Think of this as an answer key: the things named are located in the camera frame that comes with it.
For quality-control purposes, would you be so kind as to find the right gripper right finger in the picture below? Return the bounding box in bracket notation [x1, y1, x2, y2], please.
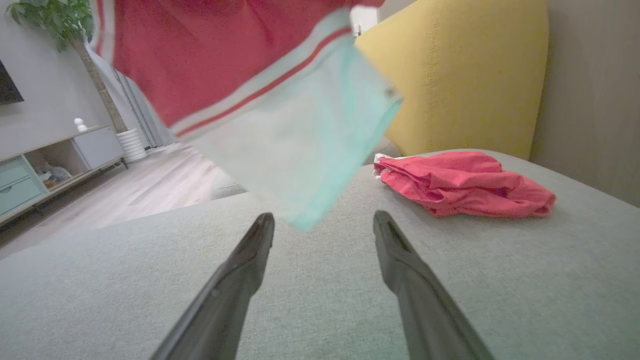
[372, 210, 496, 360]

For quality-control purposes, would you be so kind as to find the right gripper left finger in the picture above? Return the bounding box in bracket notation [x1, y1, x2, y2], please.
[150, 212, 276, 360]

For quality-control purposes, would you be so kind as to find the red and white striped garment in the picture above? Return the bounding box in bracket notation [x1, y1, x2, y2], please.
[90, 0, 405, 232]

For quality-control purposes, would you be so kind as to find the red garment with white bands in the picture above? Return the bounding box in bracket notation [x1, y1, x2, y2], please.
[373, 151, 557, 219]

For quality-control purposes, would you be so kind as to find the grey fabric sofa chaise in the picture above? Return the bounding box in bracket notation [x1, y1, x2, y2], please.
[0, 149, 640, 360]

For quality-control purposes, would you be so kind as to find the white ribbed plant pot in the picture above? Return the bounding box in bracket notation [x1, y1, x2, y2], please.
[116, 128, 149, 163]

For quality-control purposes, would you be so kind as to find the white and teal TV cabinet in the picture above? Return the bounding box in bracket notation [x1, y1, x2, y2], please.
[0, 125, 128, 226]

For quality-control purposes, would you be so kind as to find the white sliding door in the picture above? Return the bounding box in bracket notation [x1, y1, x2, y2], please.
[92, 47, 176, 148]

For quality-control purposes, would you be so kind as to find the clutter in cabinet shelf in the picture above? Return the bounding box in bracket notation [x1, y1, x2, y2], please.
[35, 162, 73, 190]

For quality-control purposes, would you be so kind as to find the yellow cushion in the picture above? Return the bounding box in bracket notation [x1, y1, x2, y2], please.
[355, 0, 551, 161]

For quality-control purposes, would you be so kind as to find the black television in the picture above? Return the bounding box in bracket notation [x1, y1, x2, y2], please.
[0, 60, 25, 106]

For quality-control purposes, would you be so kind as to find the green potted tree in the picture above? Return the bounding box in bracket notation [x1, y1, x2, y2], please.
[5, 0, 128, 133]

